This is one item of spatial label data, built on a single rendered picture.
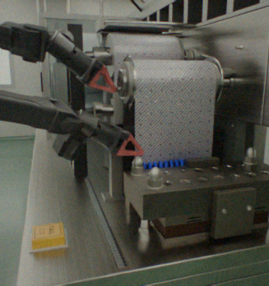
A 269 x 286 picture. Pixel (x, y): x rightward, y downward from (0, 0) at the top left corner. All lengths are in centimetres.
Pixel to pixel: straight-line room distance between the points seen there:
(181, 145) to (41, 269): 47
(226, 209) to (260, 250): 12
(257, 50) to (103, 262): 65
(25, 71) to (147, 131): 560
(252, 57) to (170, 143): 32
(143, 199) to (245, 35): 55
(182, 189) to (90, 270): 25
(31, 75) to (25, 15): 111
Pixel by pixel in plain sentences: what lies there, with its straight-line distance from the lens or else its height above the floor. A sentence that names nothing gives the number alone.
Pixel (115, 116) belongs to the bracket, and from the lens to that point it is 85.
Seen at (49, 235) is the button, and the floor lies 92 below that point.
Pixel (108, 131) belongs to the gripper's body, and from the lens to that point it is 75.
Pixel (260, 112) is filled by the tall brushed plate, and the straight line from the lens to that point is 86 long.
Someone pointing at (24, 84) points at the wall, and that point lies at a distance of 632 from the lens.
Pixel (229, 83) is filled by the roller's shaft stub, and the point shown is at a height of 125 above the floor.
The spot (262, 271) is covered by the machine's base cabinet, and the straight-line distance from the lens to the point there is 80.
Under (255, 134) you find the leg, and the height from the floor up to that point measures 106.
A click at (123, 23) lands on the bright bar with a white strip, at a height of 144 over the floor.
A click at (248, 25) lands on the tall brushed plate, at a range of 93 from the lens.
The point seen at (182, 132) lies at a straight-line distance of 84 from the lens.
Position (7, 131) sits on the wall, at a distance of 645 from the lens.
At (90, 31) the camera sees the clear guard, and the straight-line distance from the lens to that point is 182.
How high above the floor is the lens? 127
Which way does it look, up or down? 13 degrees down
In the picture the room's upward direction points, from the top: straight up
